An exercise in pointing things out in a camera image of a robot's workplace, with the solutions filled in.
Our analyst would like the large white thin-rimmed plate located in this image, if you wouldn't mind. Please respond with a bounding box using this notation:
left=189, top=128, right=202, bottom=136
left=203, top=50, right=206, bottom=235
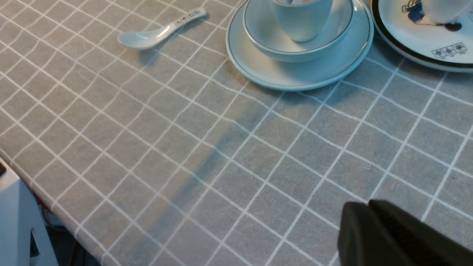
left=226, top=0, right=374, bottom=92

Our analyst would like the thin-rimmed white bowl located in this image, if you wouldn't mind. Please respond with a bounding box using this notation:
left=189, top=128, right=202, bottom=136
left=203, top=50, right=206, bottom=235
left=243, top=0, right=356, bottom=63

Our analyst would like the thin-rimmed white cup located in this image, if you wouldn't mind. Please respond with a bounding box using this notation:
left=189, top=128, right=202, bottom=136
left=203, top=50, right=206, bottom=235
left=269, top=0, right=333, bottom=42

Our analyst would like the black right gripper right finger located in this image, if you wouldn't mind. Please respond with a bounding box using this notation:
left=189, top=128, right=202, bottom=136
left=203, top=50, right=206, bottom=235
left=368, top=200, right=473, bottom=266

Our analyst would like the white table frame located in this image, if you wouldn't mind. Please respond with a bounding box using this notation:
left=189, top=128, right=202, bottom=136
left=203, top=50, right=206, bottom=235
left=0, top=159, right=58, bottom=266

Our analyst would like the white spoon with label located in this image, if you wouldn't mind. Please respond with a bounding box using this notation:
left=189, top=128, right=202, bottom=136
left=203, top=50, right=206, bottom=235
left=117, top=7, right=207, bottom=50

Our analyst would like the black-rimmed white cup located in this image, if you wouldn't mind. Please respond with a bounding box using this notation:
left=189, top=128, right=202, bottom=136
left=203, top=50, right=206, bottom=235
left=421, top=0, right=473, bottom=24

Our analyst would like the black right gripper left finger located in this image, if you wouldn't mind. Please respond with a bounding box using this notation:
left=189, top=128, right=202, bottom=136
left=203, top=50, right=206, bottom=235
left=337, top=201, right=416, bottom=266

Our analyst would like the grey checked tablecloth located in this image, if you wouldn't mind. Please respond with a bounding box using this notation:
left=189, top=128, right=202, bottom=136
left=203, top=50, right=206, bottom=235
left=1, top=0, right=472, bottom=266

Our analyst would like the black-rimmed illustrated plate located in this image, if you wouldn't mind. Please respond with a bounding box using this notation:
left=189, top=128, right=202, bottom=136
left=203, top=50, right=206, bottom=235
left=370, top=0, right=472, bottom=73

